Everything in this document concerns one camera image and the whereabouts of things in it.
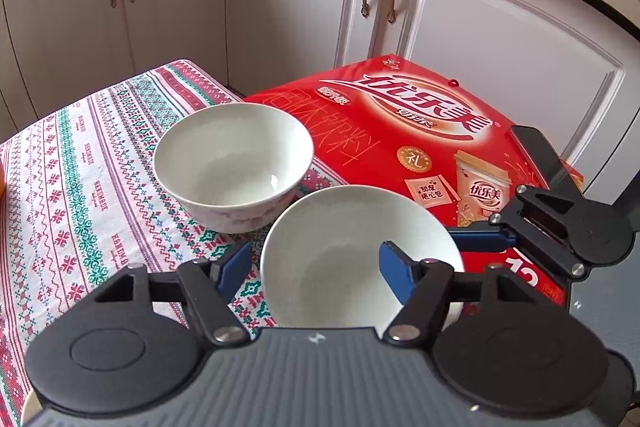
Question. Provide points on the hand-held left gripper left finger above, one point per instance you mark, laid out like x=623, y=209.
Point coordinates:
x=235, y=269

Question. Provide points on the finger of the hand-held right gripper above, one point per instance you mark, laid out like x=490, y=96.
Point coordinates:
x=480, y=241

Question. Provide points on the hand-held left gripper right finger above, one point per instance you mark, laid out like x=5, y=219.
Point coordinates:
x=395, y=272

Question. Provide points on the small plain white bowl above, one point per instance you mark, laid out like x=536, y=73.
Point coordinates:
x=330, y=257

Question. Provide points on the white bowl with pink pattern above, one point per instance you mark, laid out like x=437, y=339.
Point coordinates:
x=225, y=167

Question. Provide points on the deep white fruit-print plate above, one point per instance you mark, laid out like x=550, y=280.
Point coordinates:
x=27, y=409

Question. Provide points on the red printed cardboard box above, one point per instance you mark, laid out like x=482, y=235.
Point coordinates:
x=390, y=122

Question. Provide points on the red green patterned tablecloth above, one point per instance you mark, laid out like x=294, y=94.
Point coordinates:
x=65, y=207

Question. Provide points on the bumpy orange without leaf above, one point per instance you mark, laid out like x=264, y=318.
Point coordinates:
x=2, y=182

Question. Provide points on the white panelled side cabinet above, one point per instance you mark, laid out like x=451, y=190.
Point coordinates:
x=300, y=7

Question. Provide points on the white kitchen base cabinet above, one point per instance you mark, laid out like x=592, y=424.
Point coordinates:
x=65, y=32

